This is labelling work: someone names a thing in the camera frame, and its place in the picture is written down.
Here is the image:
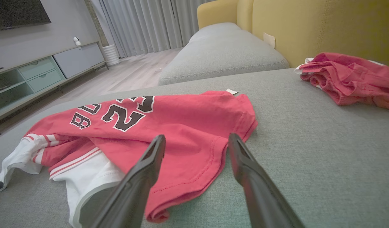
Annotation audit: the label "large grey fabric sofa seat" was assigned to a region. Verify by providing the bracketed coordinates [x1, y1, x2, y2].
[0, 68, 389, 228]

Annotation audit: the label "yellow fabric sofa backrest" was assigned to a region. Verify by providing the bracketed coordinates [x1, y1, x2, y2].
[197, 0, 389, 70]

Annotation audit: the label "red shorts with white stripe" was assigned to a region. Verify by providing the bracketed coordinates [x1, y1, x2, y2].
[294, 52, 389, 111]

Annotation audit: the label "white ribbed cylindrical bin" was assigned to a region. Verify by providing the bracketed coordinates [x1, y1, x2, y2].
[102, 44, 121, 67]

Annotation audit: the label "grey and green television cabinet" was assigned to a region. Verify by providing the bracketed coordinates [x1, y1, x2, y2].
[0, 41, 108, 135]

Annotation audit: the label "red basketball jersey white trim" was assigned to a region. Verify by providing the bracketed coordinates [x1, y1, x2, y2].
[0, 89, 258, 228]

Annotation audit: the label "grey pleated curtain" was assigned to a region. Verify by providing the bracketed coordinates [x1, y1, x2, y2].
[89, 0, 214, 59]

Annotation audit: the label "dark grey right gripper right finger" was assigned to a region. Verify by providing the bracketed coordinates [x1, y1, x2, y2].
[228, 133, 306, 228]

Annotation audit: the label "small grey fabric sofa seat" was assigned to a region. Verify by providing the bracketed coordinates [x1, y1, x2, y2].
[158, 22, 290, 86]

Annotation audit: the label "black flat screen television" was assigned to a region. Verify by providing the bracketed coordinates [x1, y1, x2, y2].
[0, 0, 52, 32]

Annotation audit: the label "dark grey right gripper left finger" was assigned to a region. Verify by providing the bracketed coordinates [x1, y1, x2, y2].
[90, 134, 166, 228]

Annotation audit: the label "pale paper label on sofa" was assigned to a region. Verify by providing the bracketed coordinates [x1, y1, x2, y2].
[263, 32, 276, 49]

